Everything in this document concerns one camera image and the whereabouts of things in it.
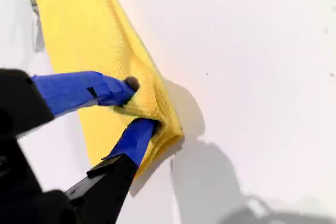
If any yellow microfibre towel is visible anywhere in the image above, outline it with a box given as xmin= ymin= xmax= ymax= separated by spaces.
xmin=25 ymin=0 xmax=184 ymax=183

